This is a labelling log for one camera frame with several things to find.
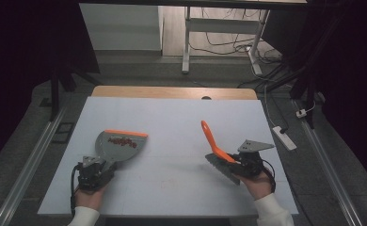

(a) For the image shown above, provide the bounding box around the grey dustpan with orange edge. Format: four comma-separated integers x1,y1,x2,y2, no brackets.
94,128,150,172

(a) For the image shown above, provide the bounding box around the white panel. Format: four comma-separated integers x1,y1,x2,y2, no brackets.
78,3,163,52

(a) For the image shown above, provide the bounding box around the white power strip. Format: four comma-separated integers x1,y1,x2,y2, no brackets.
272,125,298,152

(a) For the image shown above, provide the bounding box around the black rectangular floor frame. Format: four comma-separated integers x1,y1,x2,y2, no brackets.
51,121,76,145

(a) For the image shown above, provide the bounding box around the orange brush with grey bristles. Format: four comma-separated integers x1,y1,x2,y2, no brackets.
200,120,241,186

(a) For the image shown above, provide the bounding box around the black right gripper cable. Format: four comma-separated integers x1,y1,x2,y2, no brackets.
261,158,278,194

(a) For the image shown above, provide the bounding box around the black metal stand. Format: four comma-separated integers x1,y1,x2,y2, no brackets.
265,18,343,130
48,59,104,122

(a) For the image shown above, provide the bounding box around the white table cover sheet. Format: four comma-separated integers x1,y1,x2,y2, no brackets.
37,95,299,218

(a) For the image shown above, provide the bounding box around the person's left hand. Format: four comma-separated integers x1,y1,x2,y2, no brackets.
74,184,106,212

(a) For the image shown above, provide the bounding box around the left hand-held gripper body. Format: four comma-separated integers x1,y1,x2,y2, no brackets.
76,155,117,193

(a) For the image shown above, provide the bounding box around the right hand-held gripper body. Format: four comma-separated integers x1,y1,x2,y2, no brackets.
231,138,276,181

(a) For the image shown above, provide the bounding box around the aluminium floor rail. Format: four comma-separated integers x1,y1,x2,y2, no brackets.
292,99,365,226
0,105,69,226

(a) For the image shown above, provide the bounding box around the tangle of black floor cables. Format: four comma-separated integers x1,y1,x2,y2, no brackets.
189,8,294,92

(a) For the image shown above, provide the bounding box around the wooden table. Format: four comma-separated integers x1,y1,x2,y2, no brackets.
91,85,259,101

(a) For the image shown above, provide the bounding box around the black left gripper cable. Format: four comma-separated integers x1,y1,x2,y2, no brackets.
70,164,82,217

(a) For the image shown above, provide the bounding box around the black curtain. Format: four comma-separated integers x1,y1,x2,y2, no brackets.
0,0,101,172
261,0,367,196

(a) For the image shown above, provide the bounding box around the white metal desk frame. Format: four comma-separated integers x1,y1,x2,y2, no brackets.
181,6,272,76

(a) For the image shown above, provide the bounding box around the person's right hand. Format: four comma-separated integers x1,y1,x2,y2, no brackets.
233,169,276,202

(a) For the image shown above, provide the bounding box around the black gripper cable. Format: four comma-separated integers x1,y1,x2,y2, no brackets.
70,164,82,217
261,158,278,194

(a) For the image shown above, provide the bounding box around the small white plug adapter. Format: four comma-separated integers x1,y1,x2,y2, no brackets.
295,107,309,120

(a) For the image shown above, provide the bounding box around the pile of brown beans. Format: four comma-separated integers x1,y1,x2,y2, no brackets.
107,137,138,150

